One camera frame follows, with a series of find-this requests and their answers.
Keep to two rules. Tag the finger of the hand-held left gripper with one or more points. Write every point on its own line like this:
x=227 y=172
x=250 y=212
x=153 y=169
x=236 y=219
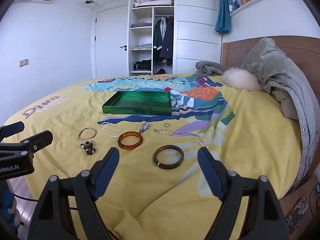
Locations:
x=12 y=128
x=37 y=138

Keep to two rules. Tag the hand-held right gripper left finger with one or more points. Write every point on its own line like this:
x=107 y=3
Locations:
x=107 y=171

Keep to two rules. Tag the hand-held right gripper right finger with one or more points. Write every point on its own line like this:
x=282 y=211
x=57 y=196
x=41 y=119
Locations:
x=210 y=173

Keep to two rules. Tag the amber bangle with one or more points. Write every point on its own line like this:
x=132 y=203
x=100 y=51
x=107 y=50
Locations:
x=120 y=142

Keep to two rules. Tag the dark brown bangle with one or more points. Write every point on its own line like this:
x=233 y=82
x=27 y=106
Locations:
x=168 y=166

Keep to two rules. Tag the thin silver bangle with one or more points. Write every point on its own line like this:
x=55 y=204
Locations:
x=88 y=128

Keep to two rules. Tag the green metal tray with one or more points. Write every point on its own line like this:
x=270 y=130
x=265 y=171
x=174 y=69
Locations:
x=137 y=102

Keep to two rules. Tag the person's left hand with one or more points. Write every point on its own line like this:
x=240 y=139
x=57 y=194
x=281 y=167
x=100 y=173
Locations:
x=8 y=202

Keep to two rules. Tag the yellow printed blanket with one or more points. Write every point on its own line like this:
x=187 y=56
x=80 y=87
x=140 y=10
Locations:
x=225 y=180

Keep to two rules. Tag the black flat device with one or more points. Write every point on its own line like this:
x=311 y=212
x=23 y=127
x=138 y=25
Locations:
x=298 y=212

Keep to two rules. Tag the white fluffy pillow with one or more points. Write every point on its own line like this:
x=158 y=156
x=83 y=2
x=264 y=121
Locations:
x=240 y=78

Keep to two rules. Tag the grey crumpled cloth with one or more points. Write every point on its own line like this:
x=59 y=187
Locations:
x=210 y=68

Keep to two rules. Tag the black folded clothes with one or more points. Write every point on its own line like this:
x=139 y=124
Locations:
x=142 y=65

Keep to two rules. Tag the wooden bedside table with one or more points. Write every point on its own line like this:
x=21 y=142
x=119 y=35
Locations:
x=312 y=220

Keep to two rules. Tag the small black bag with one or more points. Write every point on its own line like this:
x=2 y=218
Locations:
x=161 y=71

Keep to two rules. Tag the wooden headboard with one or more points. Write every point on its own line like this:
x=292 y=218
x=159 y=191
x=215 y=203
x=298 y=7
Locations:
x=235 y=52

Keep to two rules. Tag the grey padded coat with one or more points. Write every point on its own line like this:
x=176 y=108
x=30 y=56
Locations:
x=275 y=62

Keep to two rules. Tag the light folded clothes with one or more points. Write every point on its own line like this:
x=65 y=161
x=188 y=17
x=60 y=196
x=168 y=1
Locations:
x=142 y=46

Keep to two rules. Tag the white door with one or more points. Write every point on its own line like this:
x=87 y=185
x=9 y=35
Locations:
x=110 y=30

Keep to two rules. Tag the navy hanging jacket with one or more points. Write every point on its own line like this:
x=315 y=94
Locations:
x=168 y=42

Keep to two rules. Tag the green hanging jacket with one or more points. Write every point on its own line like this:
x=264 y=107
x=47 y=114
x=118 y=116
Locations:
x=157 y=42

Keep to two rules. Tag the white wardrobe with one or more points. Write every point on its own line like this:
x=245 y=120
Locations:
x=197 y=30

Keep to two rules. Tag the round ceiling vent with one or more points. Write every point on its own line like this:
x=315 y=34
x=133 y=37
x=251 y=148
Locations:
x=89 y=2

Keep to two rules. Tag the grey folded clothes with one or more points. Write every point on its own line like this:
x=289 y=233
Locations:
x=141 y=25

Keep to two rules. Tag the grey hanging jacket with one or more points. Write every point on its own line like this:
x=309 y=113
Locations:
x=163 y=26

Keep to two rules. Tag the teal curtain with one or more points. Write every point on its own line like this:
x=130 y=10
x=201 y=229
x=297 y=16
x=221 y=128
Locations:
x=223 y=10

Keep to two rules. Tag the wall switch plate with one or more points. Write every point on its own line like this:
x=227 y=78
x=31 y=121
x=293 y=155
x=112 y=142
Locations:
x=23 y=62

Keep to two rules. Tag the white wall shelf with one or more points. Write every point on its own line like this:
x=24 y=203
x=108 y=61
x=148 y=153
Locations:
x=260 y=0

